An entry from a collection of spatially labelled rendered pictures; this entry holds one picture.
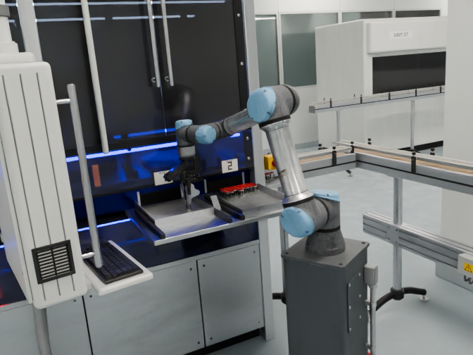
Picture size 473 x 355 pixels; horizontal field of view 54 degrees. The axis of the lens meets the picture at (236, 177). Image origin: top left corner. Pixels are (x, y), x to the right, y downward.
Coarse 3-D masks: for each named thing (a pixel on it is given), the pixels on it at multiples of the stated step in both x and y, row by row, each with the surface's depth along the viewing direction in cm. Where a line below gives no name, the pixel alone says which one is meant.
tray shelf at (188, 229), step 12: (216, 192) 234; (132, 216) 205; (216, 216) 197; (252, 216) 193; (264, 216) 194; (276, 216) 196; (144, 228) 189; (168, 228) 186; (180, 228) 185; (192, 228) 184; (204, 228) 183; (216, 228) 184; (156, 240) 174; (168, 240) 176
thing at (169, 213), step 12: (156, 204) 220; (168, 204) 219; (180, 204) 217; (192, 204) 216; (204, 204) 206; (156, 216) 202; (168, 216) 201; (180, 216) 192; (192, 216) 194; (204, 216) 197
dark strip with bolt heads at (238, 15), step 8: (240, 0) 214; (240, 8) 215; (240, 16) 216; (240, 24) 216; (240, 32) 217; (240, 40) 218; (240, 48) 219; (240, 56) 219; (240, 64) 220; (240, 72) 221; (240, 80) 222; (240, 88) 222; (240, 96) 223
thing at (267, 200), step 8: (264, 192) 226; (272, 192) 219; (280, 192) 212; (224, 200) 207; (240, 200) 216; (248, 200) 215; (256, 200) 215; (264, 200) 214; (272, 200) 213; (280, 200) 212; (240, 208) 193; (248, 208) 192; (256, 208) 194; (264, 208) 196; (272, 208) 198; (280, 208) 199; (248, 216) 193
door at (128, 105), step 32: (64, 0) 182; (96, 0) 188; (128, 0) 193; (64, 32) 184; (96, 32) 190; (128, 32) 195; (64, 64) 187; (96, 64) 192; (128, 64) 198; (64, 96) 189; (128, 96) 200; (160, 96) 206; (64, 128) 191; (96, 128) 197; (128, 128) 203; (160, 128) 209
